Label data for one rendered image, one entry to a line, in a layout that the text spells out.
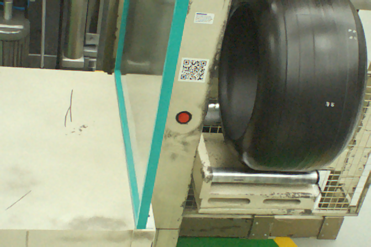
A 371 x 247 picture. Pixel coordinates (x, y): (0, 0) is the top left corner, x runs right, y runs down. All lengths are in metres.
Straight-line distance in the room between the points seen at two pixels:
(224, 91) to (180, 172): 0.30
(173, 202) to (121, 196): 0.82
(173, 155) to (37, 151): 0.68
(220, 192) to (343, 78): 0.51
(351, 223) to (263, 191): 1.43
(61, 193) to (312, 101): 0.75
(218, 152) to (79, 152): 0.91
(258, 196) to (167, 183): 0.28
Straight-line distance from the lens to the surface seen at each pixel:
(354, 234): 3.54
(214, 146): 2.43
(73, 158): 1.56
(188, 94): 2.04
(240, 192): 2.18
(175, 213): 2.32
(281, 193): 2.22
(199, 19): 1.92
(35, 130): 1.62
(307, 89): 1.91
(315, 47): 1.92
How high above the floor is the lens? 2.25
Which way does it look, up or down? 35 degrees down
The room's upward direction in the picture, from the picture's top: 12 degrees clockwise
